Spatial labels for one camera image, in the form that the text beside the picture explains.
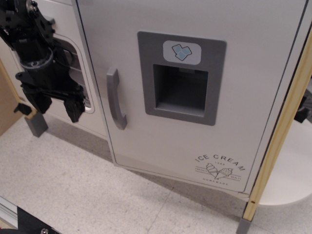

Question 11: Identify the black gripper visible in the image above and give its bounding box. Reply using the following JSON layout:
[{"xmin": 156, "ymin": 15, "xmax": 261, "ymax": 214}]
[{"xmin": 16, "ymin": 62, "xmax": 85, "ymax": 123}]

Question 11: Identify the grey fridge door handle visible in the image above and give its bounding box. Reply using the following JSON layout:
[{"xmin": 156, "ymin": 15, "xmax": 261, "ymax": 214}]
[{"xmin": 106, "ymin": 67, "xmax": 127, "ymax": 130}]

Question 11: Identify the white toy fridge door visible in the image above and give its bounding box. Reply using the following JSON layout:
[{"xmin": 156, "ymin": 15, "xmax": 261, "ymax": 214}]
[{"xmin": 75, "ymin": 0, "xmax": 307, "ymax": 193}]

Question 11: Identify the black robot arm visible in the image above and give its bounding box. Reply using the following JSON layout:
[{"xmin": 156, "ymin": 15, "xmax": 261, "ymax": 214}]
[{"xmin": 0, "ymin": 0, "xmax": 85, "ymax": 123}]

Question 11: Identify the grey left foot cap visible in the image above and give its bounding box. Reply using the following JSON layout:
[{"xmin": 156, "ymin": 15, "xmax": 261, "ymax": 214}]
[{"xmin": 24, "ymin": 113, "xmax": 48, "ymax": 137}]

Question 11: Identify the grey foot cap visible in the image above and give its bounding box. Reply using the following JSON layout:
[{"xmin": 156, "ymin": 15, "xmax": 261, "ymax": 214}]
[
  {"xmin": 24, "ymin": 113, "xmax": 48, "ymax": 137},
  {"xmin": 236, "ymin": 218, "xmax": 251, "ymax": 234}
]

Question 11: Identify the black clamp knob left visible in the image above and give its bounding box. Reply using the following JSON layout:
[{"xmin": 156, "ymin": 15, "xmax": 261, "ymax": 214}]
[{"xmin": 14, "ymin": 103, "xmax": 32, "ymax": 116}]

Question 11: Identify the brown wooden board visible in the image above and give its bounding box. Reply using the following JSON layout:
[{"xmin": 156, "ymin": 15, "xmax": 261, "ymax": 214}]
[{"xmin": 0, "ymin": 73, "xmax": 22, "ymax": 136}]

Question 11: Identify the white toy oven door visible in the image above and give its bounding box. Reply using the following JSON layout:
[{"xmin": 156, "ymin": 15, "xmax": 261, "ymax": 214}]
[{"xmin": 0, "ymin": 31, "xmax": 96, "ymax": 115}]

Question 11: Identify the grey ice dispenser panel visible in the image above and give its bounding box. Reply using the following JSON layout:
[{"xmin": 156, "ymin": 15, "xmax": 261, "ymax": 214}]
[{"xmin": 137, "ymin": 31, "xmax": 227, "ymax": 126}]

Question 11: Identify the white toy kitchen cabinet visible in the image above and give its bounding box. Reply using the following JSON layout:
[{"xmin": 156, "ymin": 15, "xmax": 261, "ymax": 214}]
[{"xmin": 0, "ymin": 0, "xmax": 312, "ymax": 198}]

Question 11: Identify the grey right foot cap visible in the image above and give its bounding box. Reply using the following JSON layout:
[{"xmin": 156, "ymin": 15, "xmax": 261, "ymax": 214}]
[{"xmin": 236, "ymin": 218, "xmax": 251, "ymax": 234}]

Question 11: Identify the white round table base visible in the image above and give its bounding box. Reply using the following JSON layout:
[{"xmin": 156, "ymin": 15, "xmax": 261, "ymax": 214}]
[{"xmin": 259, "ymin": 120, "xmax": 312, "ymax": 207}]

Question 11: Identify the black clamp right edge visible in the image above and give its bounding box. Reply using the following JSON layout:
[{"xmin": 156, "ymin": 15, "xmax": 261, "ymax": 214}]
[{"xmin": 294, "ymin": 89, "xmax": 312, "ymax": 123}]

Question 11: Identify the light wooden left post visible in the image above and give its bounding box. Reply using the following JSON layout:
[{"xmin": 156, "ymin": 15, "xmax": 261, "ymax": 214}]
[{"xmin": 0, "ymin": 61, "xmax": 37, "ymax": 119}]

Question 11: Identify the light wooden post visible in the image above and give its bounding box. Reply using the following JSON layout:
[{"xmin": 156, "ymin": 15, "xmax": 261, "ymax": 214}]
[
  {"xmin": 242, "ymin": 32, "xmax": 312, "ymax": 222},
  {"xmin": 0, "ymin": 61, "xmax": 37, "ymax": 119}
]

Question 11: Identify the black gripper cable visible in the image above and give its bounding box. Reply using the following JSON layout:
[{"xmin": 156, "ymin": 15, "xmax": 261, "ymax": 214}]
[{"xmin": 53, "ymin": 46, "xmax": 77, "ymax": 67}]

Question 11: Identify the grey oven door handle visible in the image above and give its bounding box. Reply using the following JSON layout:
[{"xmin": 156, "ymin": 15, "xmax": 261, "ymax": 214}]
[{"xmin": 44, "ymin": 16, "xmax": 55, "ymax": 25}]

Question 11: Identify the aluminium rail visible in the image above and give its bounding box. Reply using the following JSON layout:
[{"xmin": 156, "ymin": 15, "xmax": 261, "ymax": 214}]
[{"xmin": 0, "ymin": 196, "xmax": 18, "ymax": 222}]

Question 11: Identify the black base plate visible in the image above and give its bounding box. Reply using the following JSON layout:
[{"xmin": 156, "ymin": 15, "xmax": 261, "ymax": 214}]
[{"xmin": 16, "ymin": 206, "xmax": 66, "ymax": 234}]

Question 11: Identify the light wooden right post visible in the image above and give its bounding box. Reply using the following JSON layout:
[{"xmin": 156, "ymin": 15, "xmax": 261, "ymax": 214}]
[{"xmin": 242, "ymin": 32, "xmax": 312, "ymax": 222}]

